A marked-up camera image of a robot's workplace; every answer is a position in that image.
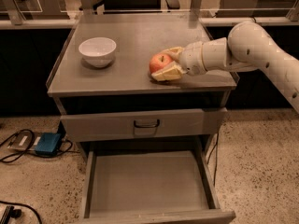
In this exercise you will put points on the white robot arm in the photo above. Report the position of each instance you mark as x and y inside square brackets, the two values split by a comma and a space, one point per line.
[247, 47]

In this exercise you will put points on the red apple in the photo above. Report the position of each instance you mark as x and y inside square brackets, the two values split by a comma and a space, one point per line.
[159, 61]

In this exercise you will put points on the open grey middle drawer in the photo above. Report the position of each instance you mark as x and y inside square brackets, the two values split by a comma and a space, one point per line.
[150, 182]

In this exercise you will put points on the silver flat device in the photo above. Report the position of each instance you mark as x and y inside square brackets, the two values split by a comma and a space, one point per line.
[25, 141]

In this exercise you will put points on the white ceramic bowl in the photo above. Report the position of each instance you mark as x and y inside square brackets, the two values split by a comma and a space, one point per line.
[98, 51]

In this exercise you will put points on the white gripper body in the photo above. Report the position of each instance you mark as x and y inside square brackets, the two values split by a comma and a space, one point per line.
[191, 59]

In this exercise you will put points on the grey drawer cabinet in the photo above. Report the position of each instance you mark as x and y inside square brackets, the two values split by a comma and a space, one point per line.
[125, 85]

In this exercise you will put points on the blue electronic box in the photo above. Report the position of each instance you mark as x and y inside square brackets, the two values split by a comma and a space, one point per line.
[47, 144]

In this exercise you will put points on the black drawer handle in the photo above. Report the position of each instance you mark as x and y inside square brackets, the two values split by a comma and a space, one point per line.
[146, 123]

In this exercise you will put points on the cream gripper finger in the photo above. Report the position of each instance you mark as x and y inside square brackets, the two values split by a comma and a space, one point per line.
[172, 71]
[174, 52]

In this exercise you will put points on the black power adapter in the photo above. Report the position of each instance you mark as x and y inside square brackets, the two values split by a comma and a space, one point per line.
[9, 213]

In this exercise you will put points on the closed grey upper drawer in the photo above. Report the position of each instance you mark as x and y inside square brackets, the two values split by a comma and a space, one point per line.
[120, 125]

